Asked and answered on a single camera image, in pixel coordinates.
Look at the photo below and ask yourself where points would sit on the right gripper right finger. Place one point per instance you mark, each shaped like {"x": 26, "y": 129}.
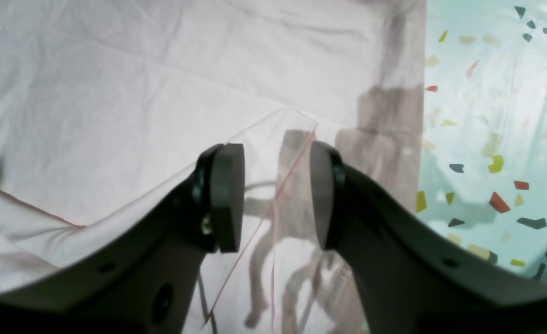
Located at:
{"x": 410, "y": 279}

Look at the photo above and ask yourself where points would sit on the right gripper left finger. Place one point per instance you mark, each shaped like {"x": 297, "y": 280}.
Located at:
{"x": 142, "y": 282}

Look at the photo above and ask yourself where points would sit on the pink T-shirt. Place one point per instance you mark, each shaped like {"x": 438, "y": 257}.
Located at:
{"x": 105, "y": 104}

